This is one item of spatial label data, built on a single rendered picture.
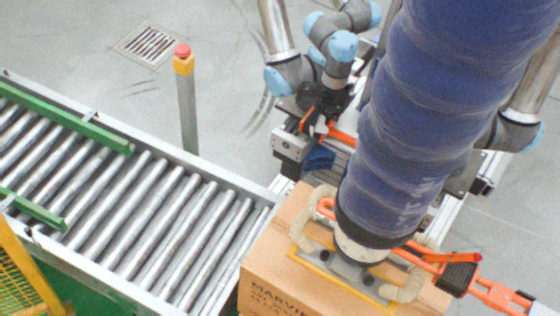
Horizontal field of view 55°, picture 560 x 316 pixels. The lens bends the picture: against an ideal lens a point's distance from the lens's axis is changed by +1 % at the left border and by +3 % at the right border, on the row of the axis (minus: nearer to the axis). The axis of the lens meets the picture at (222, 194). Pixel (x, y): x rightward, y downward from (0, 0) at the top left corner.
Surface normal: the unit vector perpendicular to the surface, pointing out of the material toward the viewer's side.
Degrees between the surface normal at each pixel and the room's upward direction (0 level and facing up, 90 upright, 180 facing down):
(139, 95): 0
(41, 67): 0
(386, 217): 73
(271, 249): 0
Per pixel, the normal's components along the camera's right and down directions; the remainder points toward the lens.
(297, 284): 0.00, -0.55
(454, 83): -0.32, 0.61
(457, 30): -0.48, 0.76
